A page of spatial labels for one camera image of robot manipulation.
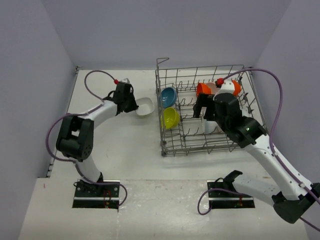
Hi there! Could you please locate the grey wire dish rack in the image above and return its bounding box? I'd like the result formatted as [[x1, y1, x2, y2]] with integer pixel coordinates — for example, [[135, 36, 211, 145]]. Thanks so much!
[[155, 57, 266, 157]]

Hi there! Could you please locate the white bowl orange outside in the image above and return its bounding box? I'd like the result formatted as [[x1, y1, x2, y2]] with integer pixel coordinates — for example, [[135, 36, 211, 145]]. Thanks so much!
[[231, 80, 242, 97]]

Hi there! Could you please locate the white square bowl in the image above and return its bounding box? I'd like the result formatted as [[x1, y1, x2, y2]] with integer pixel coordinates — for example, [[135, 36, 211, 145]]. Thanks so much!
[[135, 97, 155, 117]]

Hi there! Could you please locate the blue bowl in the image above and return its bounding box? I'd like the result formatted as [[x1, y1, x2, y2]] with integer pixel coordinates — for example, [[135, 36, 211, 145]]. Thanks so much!
[[161, 87, 178, 108]]

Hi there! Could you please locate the lime green bowl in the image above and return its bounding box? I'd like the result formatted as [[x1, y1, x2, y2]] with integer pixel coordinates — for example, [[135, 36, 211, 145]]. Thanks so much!
[[160, 107, 180, 130]]

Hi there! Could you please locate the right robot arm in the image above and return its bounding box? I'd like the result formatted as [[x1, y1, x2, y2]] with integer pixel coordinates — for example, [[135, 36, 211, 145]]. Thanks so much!
[[193, 93, 320, 224]]

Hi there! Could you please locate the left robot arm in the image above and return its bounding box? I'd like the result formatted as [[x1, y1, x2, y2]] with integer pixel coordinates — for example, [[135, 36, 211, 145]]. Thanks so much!
[[55, 81, 139, 197]]

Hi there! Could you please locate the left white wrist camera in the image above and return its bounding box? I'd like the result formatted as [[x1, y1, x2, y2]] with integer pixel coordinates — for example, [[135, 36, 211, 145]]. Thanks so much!
[[121, 78, 131, 84]]

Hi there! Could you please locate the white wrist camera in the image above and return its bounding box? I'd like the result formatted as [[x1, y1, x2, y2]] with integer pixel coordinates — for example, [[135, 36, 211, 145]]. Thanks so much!
[[121, 78, 131, 84], [215, 78, 234, 95]]

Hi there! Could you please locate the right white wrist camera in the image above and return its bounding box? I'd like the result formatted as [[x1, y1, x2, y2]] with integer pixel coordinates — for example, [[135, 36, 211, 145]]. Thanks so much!
[[215, 78, 234, 95]]

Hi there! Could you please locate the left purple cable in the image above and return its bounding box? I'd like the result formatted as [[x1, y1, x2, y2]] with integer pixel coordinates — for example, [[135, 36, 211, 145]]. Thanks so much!
[[45, 70, 128, 207]]

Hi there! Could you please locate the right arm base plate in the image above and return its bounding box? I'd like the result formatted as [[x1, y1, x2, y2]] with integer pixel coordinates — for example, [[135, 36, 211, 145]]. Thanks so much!
[[207, 178, 255, 209]]

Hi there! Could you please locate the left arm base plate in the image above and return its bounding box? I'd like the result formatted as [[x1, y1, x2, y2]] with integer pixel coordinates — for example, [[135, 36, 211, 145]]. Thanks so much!
[[72, 180, 120, 210]]

